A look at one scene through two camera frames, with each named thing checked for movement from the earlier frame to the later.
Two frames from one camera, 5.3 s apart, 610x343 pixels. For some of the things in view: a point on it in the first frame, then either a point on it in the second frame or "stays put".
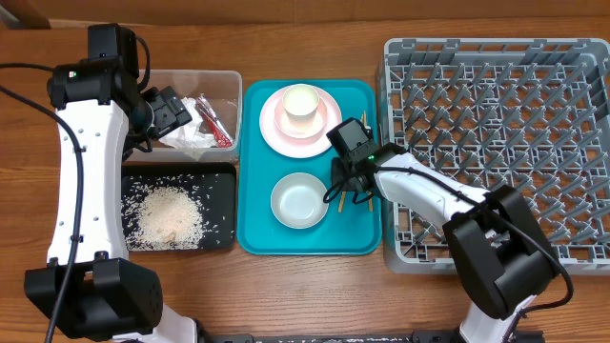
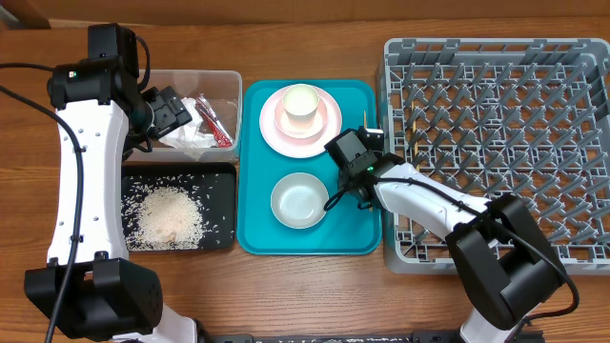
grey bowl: x=297 y=200 stays put
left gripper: x=170 y=110 stays put
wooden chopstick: x=342 y=193 → x=416 y=142
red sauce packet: x=221 y=136 stays put
